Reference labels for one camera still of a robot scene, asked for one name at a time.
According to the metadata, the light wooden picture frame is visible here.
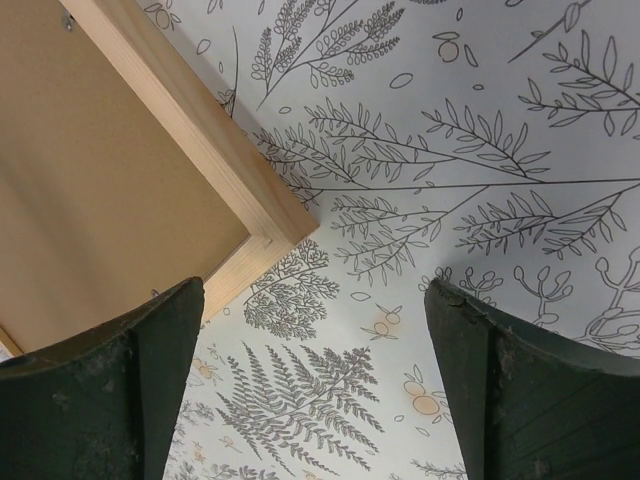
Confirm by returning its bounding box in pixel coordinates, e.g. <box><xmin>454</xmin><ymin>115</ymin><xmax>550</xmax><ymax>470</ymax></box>
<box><xmin>1</xmin><ymin>1</ymin><xmax>317</xmax><ymax>356</ymax></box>

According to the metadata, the floral patterned table mat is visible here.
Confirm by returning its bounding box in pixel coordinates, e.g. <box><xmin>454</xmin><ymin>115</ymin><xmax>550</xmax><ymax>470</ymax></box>
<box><xmin>142</xmin><ymin>1</ymin><xmax>639</xmax><ymax>479</ymax></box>

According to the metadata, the small metal clip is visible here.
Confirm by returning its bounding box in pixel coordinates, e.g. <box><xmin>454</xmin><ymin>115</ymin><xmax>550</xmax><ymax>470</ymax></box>
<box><xmin>61</xmin><ymin>15</ymin><xmax>75</xmax><ymax>32</ymax></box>

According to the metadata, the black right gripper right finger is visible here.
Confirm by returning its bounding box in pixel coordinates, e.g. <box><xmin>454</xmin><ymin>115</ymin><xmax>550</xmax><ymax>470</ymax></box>
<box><xmin>424</xmin><ymin>279</ymin><xmax>639</xmax><ymax>479</ymax></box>

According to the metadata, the brown cardboard backing board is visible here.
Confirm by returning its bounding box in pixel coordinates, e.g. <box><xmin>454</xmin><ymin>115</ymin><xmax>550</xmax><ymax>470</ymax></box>
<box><xmin>1</xmin><ymin>1</ymin><xmax>247</xmax><ymax>351</ymax></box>

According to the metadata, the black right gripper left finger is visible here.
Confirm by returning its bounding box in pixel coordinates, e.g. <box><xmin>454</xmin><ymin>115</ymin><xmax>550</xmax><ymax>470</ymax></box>
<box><xmin>1</xmin><ymin>277</ymin><xmax>204</xmax><ymax>479</ymax></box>

